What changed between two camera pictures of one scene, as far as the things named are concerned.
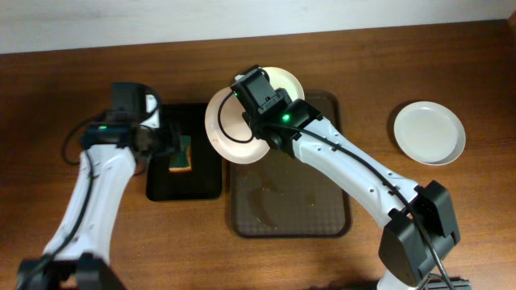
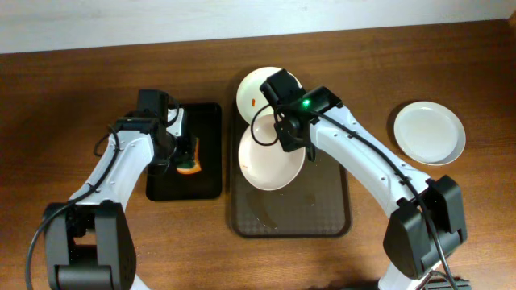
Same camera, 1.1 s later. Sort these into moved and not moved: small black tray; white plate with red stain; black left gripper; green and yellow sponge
Moved: white plate with red stain; green and yellow sponge; black left gripper
Not moved: small black tray
